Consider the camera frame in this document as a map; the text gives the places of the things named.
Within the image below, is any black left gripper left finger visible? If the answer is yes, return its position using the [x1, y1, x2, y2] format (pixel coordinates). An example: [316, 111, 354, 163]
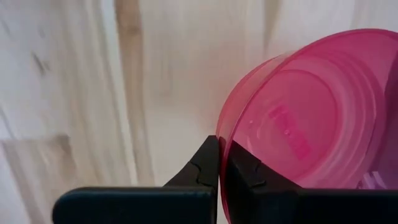
[52, 135, 221, 224]

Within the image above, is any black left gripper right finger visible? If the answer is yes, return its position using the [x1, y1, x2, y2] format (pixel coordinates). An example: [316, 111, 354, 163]
[219, 139, 398, 224]

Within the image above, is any red translucent plastic bowl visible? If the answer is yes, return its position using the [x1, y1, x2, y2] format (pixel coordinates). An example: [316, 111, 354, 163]
[216, 28, 398, 224]

